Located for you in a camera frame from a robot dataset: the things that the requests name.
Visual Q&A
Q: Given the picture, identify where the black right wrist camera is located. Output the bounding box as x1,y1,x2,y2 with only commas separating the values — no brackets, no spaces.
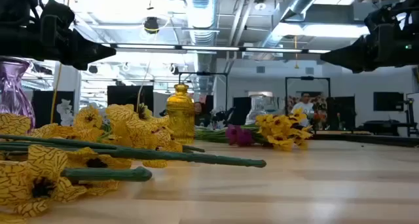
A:
364,6,399,33

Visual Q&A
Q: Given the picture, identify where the black wall monitor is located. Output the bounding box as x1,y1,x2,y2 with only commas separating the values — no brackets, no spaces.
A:
373,91,405,112

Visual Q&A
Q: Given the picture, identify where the silver ventilation duct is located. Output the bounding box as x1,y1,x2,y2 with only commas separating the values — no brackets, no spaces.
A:
261,0,328,50
182,0,219,97

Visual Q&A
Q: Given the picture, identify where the black aluminium table frame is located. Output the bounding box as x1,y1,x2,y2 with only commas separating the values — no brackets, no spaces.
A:
310,132,419,148

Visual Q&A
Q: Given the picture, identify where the clear glass vase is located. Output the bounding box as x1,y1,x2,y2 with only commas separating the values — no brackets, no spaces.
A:
245,93,274,126

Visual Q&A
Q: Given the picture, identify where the yellow artificial flower bunch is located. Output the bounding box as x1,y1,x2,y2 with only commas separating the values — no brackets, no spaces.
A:
73,104,105,135
254,107,314,152
0,102,184,224

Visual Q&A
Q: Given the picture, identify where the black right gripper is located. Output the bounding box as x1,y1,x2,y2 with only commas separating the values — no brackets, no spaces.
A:
320,22,419,73

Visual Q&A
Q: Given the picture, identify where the yellow power cable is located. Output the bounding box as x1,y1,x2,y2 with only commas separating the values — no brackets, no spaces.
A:
49,0,71,124

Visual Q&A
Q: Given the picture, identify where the black background table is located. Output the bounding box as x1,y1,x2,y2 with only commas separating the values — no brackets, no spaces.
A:
361,119,419,136

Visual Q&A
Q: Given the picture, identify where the long LED light bar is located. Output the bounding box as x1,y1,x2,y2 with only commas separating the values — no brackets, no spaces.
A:
101,43,331,54

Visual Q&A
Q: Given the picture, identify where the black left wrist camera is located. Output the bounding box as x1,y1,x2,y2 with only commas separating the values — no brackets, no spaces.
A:
39,0,76,31

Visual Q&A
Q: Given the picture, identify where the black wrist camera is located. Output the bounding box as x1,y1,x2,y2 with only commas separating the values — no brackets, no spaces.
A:
364,6,399,33
39,0,76,31

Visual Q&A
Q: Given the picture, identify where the purple ribbed glass vase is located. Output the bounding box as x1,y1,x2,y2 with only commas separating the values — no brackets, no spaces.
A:
0,57,36,130

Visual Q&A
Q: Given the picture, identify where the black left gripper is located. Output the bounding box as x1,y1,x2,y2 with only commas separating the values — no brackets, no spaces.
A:
32,29,117,71

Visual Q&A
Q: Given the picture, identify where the yellow cable with plug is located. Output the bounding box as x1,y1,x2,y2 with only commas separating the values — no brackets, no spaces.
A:
136,53,155,115

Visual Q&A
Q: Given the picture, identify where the black partition panel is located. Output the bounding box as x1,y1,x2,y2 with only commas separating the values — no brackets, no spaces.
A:
232,96,252,126
327,96,357,132
107,84,155,115
31,90,75,126

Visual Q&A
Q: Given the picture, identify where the yellow glass bottle vase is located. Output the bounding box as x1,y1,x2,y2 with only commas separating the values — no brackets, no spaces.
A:
166,83,196,145

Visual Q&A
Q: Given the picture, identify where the black equipment stand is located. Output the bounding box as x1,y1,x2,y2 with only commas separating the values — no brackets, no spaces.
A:
404,98,418,136

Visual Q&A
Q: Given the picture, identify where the black round ceiling device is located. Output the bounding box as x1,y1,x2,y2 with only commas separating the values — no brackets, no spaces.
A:
143,16,160,35

